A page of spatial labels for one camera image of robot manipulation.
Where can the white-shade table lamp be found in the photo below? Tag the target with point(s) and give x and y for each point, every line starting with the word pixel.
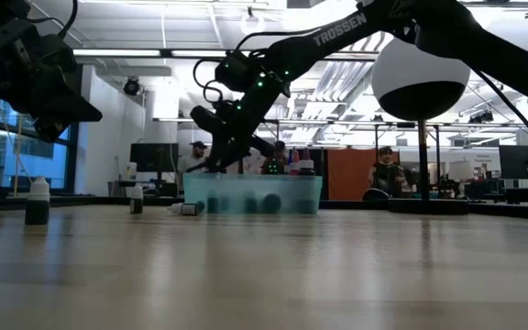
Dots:
pixel 461 169

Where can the teal translucent plastic bin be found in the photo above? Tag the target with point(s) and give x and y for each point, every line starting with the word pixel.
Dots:
pixel 287 190

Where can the ceiling light strip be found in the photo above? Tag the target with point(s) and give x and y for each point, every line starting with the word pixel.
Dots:
pixel 116 52

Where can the white container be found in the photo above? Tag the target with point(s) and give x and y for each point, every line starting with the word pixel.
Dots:
pixel 131 170

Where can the large blue food coloring bottle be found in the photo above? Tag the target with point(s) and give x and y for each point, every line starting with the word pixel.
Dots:
pixel 290 156

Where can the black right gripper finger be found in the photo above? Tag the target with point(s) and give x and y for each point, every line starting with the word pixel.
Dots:
pixel 216 149
pixel 232 153

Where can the orange partition panel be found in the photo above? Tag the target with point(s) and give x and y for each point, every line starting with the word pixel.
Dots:
pixel 348 174

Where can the white globe lamp black base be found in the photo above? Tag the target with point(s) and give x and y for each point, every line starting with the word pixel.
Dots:
pixel 420 91

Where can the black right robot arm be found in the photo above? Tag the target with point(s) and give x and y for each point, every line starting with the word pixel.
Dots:
pixel 337 32

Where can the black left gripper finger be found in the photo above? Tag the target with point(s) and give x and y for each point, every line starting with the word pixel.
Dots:
pixel 80 117
pixel 78 98

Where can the black ceiling spotlight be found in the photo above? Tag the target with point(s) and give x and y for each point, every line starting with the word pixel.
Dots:
pixel 131 86

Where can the person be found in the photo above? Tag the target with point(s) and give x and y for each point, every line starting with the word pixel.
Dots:
pixel 277 160
pixel 194 160
pixel 385 172

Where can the black computer monitor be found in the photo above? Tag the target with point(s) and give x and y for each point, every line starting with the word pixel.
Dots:
pixel 527 161
pixel 154 157

